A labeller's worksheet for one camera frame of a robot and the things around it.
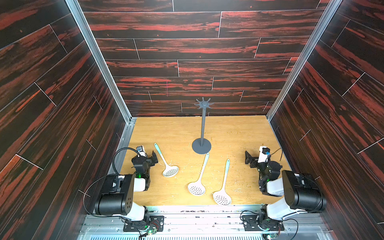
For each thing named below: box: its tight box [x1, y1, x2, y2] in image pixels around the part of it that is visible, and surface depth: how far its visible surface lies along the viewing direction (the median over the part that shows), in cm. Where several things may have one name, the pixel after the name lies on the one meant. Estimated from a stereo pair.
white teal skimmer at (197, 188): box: [187, 152, 210, 196], surface depth 86 cm
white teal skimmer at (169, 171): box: [154, 142, 179, 178], surface depth 93 cm
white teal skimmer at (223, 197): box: [212, 159, 232, 206], surface depth 84 cm
